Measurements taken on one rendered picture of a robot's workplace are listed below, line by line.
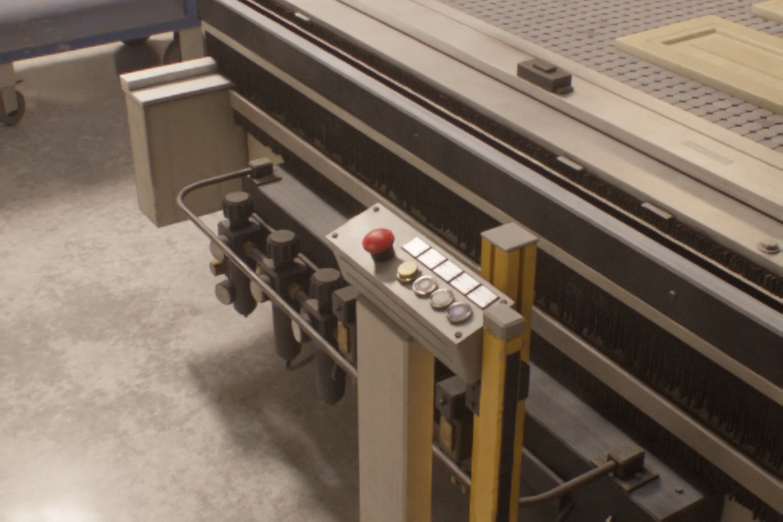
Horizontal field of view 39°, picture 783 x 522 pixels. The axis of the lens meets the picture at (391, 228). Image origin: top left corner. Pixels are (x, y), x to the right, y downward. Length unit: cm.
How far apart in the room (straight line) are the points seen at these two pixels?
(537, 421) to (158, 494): 95
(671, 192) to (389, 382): 53
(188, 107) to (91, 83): 187
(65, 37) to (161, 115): 151
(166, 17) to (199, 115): 159
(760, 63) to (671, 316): 65
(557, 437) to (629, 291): 25
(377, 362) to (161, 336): 149
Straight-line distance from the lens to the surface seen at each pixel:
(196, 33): 427
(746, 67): 207
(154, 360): 278
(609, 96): 192
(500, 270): 125
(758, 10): 241
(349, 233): 140
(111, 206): 351
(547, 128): 185
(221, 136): 269
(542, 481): 177
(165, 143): 264
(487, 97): 196
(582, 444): 170
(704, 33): 223
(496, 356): 121
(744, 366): 152
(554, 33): 222
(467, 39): 216
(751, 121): 189
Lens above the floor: 158
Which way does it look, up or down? 29 degrees down
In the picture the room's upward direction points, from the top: straight up
